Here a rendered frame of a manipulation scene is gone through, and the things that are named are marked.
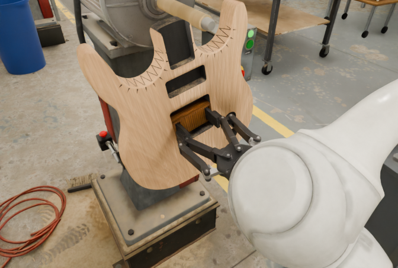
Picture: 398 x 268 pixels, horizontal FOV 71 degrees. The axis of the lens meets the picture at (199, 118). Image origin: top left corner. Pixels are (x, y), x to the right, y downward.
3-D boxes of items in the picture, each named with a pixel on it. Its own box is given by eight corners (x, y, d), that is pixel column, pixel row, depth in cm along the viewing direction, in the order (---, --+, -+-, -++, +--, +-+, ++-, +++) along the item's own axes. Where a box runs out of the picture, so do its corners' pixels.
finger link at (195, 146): (234, 166, 53) (230, 171, 53) (188, 145, 59) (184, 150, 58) (233, 153, 51) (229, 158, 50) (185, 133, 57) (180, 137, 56)
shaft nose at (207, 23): (204, 32, 55) (198, 22, 53) (212, 23, 55) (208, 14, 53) (209, 35, 54) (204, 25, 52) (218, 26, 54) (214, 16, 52)
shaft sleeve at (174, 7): (161, 12, 67) (154, 1, 65) (170, 3, 68) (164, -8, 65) (203, 34, 55) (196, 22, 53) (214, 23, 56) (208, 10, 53)
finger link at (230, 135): (236, 151, 51) (243, 149, 51) (218, 114, 59) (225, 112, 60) (236, 164, 54) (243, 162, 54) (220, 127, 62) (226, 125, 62)
